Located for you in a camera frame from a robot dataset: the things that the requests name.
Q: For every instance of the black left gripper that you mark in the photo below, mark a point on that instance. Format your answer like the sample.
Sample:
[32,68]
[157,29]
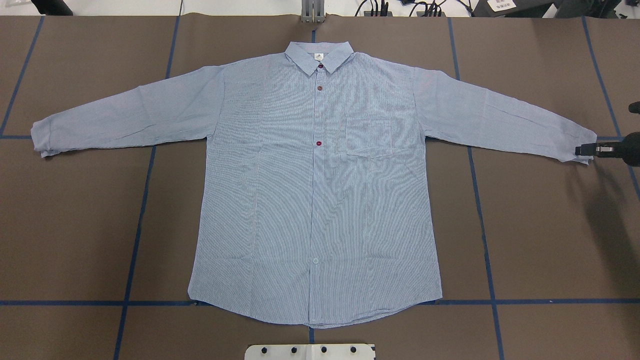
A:
[631,152]

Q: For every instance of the light blue striped shirt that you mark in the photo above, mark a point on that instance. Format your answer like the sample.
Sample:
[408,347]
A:
[315,207]

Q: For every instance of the aluminium frame post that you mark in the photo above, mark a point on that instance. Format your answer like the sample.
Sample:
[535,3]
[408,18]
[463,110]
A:
[313,11]

